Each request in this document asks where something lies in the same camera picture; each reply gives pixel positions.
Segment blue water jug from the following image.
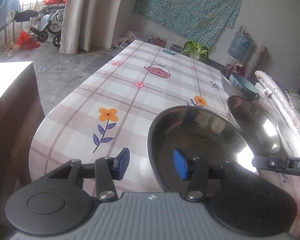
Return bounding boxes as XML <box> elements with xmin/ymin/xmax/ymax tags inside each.
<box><xmin>228</xmin><ymin>25</ymin><xmax>253</xmax><ymax>63</ymax></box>

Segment red plastic bag on floor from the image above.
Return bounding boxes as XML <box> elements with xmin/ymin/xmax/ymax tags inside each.
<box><xmin>16</xmin><ymin>30</ymin><xmax>40</xmax><ymax>50</ymax></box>

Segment beige curtain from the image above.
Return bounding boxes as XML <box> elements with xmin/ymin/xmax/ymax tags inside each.
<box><xmin>59</xmin><ymin>0</ymin><xmax>133</xmax><ymax>54</ymax></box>

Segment white plastic bag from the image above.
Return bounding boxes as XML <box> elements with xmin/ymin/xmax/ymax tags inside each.
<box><xmin>113</xmin><ymin>30</ymin><xmax>142</xmax><ymax>49</ymax></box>

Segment green napa cabbage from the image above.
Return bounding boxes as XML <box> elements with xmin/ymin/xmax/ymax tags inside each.
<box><xmin>181</xmin><ymin>40</ymin><xmax>210</xmax><ymax>62</ymax></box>

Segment plaid teapot tablecloth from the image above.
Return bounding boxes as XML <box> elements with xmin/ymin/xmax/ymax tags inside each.
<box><xmin>29</xmin><ymin>41</ymin><xmax>228</xmax><ymax>193</ymax></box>

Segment steel deep bowl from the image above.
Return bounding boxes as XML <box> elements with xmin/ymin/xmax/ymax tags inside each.
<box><xmin>220</xmin><ymin>70</ymin><xmax>260</xmax><ymax>101</ymax></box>

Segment wheelchair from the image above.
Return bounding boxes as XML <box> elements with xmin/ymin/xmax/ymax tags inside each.
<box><xmin>14</xmin><ymin>4</ymin><xmax>65</xmax><ymax>48</ymax></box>

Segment teal ceramic bowl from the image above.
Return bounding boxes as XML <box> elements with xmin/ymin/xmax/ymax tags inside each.
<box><xmin>229</xmin><ymin>72</ymin><xmax>258</xmax><ymax>96</ymax></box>

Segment white water dispenser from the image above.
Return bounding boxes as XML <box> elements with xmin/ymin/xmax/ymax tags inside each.
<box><xmin>225</xmin><ymin>55</ymin><xmax>245</xmax><ymax>68</ymax></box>

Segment red onion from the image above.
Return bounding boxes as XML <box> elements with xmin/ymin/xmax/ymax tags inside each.
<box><xmin>225</xmin><ymin>63</ymin><xmax>245</xmax><ymax>77</ymax></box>

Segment large steel plate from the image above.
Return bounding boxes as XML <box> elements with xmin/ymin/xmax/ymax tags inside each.
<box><xmin>147</xmin><ymin>106</ymin><xmax>257</xmax><ymax>194</ymax></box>

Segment teal floral wall cloth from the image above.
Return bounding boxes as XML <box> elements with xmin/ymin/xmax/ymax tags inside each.
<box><xmin>134</xmin><ymin>0</ymin><xmax>243</xmax><ymax>48</ymax></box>

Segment red drink can pack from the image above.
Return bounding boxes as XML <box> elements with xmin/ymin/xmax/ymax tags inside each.
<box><xmin>153</xmin><ymin>37</ymin><xmax>167</xmax><ymax>48</ymax></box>

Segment rolled patterned mat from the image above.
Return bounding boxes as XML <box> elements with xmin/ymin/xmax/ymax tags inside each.
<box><xmin>245</xmin><ymin>42</ymin><xmax>268</xmax><ymax>80</ymax></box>

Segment white lace quilt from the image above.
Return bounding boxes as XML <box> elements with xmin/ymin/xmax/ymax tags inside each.
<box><xmin>255</xmin><ymin>70</ymin><xmax>300</xmax><ymax>137</ymax></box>

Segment white calligraphy ceramic plate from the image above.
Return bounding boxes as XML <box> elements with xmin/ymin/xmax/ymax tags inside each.
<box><xmin>276</xmin><ymin>121</ymin><xmax>300</xmax><ymax>158</ymax></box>

